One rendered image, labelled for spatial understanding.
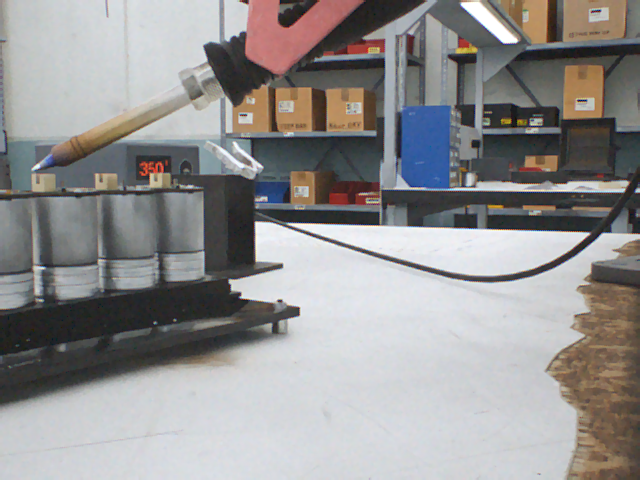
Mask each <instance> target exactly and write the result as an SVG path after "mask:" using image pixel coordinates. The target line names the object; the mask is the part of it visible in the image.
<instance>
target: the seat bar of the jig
mask: <svg viewBox="0 0 640 480"><path fill-rule="evenodd" d="M99 294H100V296H99V297H95V298H90V299H84V300H74V301H41V300H35V306H34V307H31V308H28V309H22V310H15V311H6V312H0V342H6V341H11V340H18V339H23V338H29V337H35V336H40V335H46V333H51V332H58V331H63V330H68V329H75V328H80V327H86V326H92V325H98V324H103V323H108V322H115V320H120V319H125V318H132V317H137V316H143V315H149V314H154V313H160V312H165V311H171V310H177V309H182V308H184V307H189V306H194V305H199V304H206V303H211V302H216V301H222V300H228V299H229V278H226V277H217V276H210V274H205V280H203V281H199V282H192V283H174V284H169V283H155V287H154V288H151V289H146V291H136V292H102V291H100V293H99Z"/></svg>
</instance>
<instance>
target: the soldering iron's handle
mask: <svg viewBox="0 0 640 480"><path fill-rule="evenodd" d="M319 1H320V0H305V1H304V2H303V3H302V4H301V5H300V4H299V3H297V4H295V5H293V9H292V8H289V7H288V8H286V9H284V14H282V13H279V16H278V21H279V23H280V25H282V26H283V28H291V27H292V25H294V24H295V23H296V22H297V21H298V20H299V19H300V18H301V17H302V16H304V15H305V14H306V13H308V12H309V10H310V9H311V8H312V7H313V6H314V5H315V4H317V3H318V2H319ZM427 1H429V0H366V1H364V2H363V3H362V4H361V5H360V6H359V7H358V8H356V9H355V10H353V12H352V13H351V14H350V15H349V16H348V17H347V18H346V19H344V20H343V21H342V22H341V23H339V24H338V25H337V27H336V28H335V29H333V30H332V31H331V32H330V33H329V34H328V35H327V36H326V37H323V38H322V39H321V40H320V42H319V43H318V44H317V45H316V46H315V47H313V48H312V49H311V50H310V51H309V52H308V53H306V54H305V55H303V56H302V58H301V59H300V60H299V61H298V62H297V63H296V64H294V65H293V66H292V67H291V68H289V69H288V70H287V71H286V72H285V74H283V75H276V74H274V72H271V71H269V70H267V69H265V68H263V67H262V66H260V65H258V64H255V63H253V62H251V61H249V60H248V59H247V56H246V53H245V52H246V40H247V32H245V31H243V32H240V33H239V36H237V37H236V36H235V35H234V36H232V37H230V40H229V41H227V40H223V41H221V42H220V43H218V42H213V41H210V42H207V43H205V45H203V49H204V52H205V55H206V58H207V62H209V64H210V66H211V67H212V69H213V71H214V73H215V76H216V78H217V80H218V82H219V84H220V86H221V88H222V91H224V93H225V95H226V96H227V98H228V99H229V100H230V102H231V103H232V105H233V107H234V108H236V107H238V105H241V104H242V103H243V101H244V99H245V97H246V95H249V94H251V93H252V89H255V90H257V91H258V90H260V88H262V85H263V84H264V85H265V86H266V85H268V84H270V81H271V80H272V81H277V80H279V76H282V77H285V76H287V75H288V71H292V72H293V71H295V70H297V67H298V66H299V67H300V68H301V67H303V66H305V65H306V62H308V63H312V62H314V61H315V58H317V59H320V58H322V56H324V53H326V52H334V51H338V50H341V49H343V48H344V47H346V46H348V45H350V44H352V43H354V42H356V40H359V39H361V38H363V37H365V36H367V35H369V34H370V33H372V32H375V31H377V30H379V29H381V28H383V26H385V25H387V24H389V23H392V22H394V21H395V20H397V19H399V18H401V17H403V16H405V15H408V14H409V13H411V11H412V10H414V9H416V8H417V7H419V6H420V5H423V4H424V3H426V2H427Z"/></svg>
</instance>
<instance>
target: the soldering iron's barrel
mask: <svg viewBox="0 0 640 480"><path fill-rule="evenodd" d="M178 73H179V75H178V78H179V80H180V82H181V83H180V84H178V85H176V86H173V87H171V88H170V89H168V90H166V91H164V92H162V94H160V95H157V96H155V97H153V98H151V99H149V100H147V101H145V102H142V103H140V104H138V105H136V106H134V107H132V108H130V109H127V111H126V110H125V112H123V113H121V114H119V115H117V116H115V117H113V118H110V119H108V120H106V121H104V122H102V123H100V124H98V125H95V126H93V127H92V129H90V130H88V131H86V132H84V133H81V134H79V135H77V136H76V135H75V136H73V137H71V139H69V140H66V141H64V142H62V143H60V144H58V146H56V147H53V148H52V150H51V155H52V157H53V159H55V162H56V163H57V165H58V166H59V167H66V166H69V165H71V164H73V163H75V162H77V161H79V159H81V158H83V159H84V158H86V157H88V155H90V154H92V153H94V152H97V151H99V150H101V149H103V148H105V147H107V146H109V145H112V144H114V142H115V141H117V140H119V139H121V138H123V137H125V136H128V135H130V134H132V133H134V132H136V131H138V130H140V129H143V128H145V127H147V126H149V124H151V123H153V122H155V121H157V120H160V119H162V118H164V117H166V116H168V115H170V114H172V113H173V112H176V111H178V110H180V109H182V107H184V106H186V105H188V104H191V103H193V105H194V108H195V110H196V111H197V110H198V112H200V111H201V110H203V109H205V108H208V106H210V103H212V102H214V101H216V100H218V99H220V98H223V97H225V93H224V91H222V88H221V86H220V84H219V82H218V80H217V78H216V76H215V73H214V71H213V69H212V67H211V66H210V64H209V62H207V61H206V59H205V62H204V61H203V63H202V62H201V64H200V63H199V65H197V66H195V67H193V68H189V67H188V68H186V69H184V70H182V71H180V72H178Z"/></svg>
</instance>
